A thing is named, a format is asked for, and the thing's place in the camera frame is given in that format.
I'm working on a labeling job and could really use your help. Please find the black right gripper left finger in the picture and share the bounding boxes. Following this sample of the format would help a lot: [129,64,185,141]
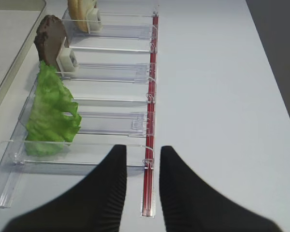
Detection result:
[3,145,127,232]

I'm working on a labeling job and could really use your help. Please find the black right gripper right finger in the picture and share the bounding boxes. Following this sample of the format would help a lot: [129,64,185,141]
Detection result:
[159,146,281,232]

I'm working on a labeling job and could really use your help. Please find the green lettuce leaf in rack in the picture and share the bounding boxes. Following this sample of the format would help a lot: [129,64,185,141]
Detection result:
[25,61,82,157]

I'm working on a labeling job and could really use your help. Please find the clear acrylic right food rack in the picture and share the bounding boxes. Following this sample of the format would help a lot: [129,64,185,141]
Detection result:
[0,11,158,217]

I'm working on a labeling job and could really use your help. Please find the brown patty in rack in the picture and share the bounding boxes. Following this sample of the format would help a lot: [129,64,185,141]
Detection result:
[34,15,69,71]

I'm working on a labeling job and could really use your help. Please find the bun half in right rack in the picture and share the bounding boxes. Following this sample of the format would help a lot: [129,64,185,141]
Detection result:
[67,0,97,32]

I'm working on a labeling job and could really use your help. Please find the white metal tray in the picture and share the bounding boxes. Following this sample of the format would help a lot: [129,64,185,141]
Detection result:
[0,0,46,105]

